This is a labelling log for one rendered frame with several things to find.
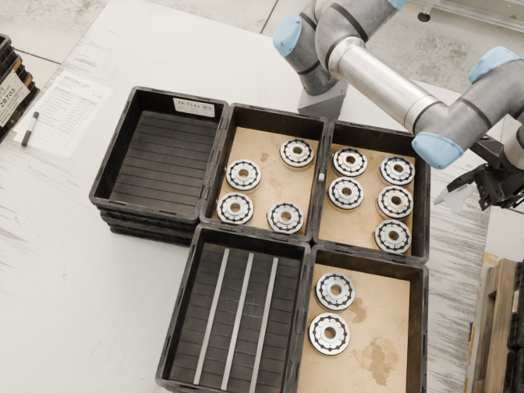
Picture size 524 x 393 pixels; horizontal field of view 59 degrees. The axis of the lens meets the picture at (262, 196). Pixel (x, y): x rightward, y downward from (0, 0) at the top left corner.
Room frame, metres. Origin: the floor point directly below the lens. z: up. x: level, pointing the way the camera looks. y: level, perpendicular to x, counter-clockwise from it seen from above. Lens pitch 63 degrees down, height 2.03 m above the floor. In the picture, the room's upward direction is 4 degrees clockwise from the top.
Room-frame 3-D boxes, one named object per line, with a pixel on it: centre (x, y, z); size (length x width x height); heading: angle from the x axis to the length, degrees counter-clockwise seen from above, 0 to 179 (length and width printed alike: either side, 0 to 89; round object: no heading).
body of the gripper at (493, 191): (0.46, -0.45, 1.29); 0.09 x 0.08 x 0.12; 12
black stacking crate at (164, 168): (0.69, 0.29, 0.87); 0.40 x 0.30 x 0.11; 173
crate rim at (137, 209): (0.69, 0.29, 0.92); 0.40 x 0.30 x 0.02; 173
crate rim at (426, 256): (0.63, -0.31, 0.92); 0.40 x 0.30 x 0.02; 173
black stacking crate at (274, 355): (0.26, 0.04, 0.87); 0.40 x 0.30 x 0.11; 173
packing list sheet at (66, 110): (0.96, 0.72, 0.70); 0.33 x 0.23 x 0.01; 164
